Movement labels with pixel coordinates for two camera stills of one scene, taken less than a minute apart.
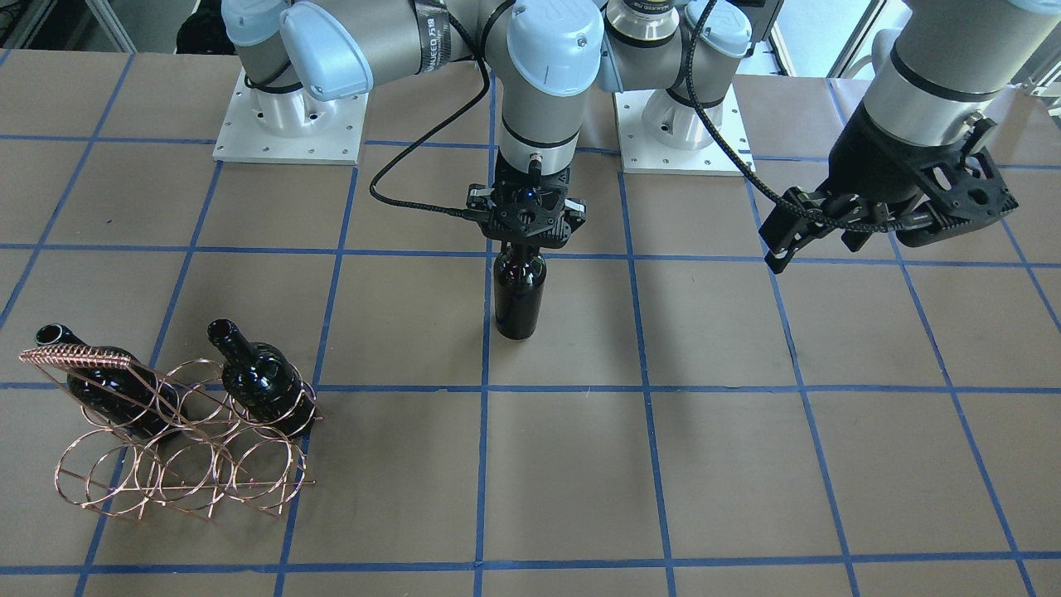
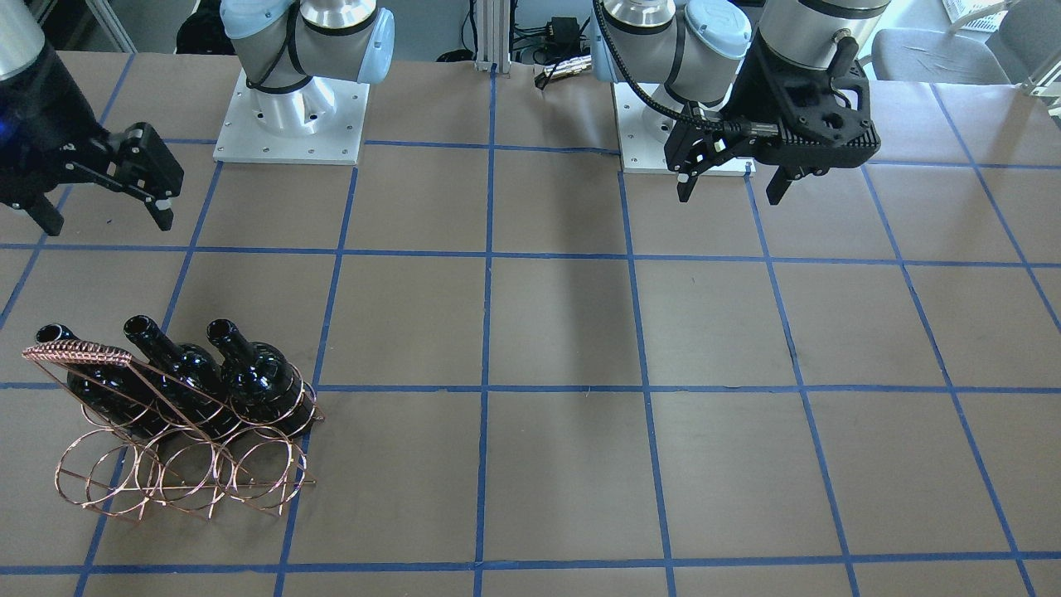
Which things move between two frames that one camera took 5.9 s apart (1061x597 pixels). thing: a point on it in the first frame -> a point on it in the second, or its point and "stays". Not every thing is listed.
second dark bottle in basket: (263, 381) stays
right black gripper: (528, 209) -> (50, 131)
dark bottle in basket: (134, 399) stays
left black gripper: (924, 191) -> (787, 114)
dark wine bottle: (519, 276) -> (183, 390)
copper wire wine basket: (175, 439) stays
